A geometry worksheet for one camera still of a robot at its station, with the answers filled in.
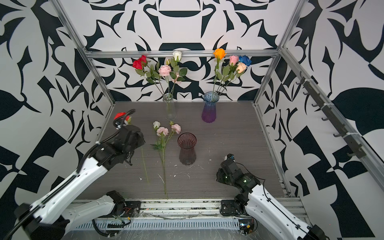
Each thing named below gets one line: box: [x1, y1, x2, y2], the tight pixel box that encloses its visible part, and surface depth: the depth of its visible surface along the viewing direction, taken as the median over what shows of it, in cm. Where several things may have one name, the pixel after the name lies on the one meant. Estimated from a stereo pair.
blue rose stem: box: [222, 55, 252, 94], surface depth 83 cm
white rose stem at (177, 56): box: [169, 51, 188, 97], surface depth 89 cm
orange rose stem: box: [212, 48, 227, 94], surface depth 89 cm
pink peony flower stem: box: [158, 64, 172, 95], surface depth 87 cm
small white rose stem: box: [153, 121, 161, 131], surface depth 104 cm
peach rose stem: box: [219, 62, 247, 95], surface depth 81 cm
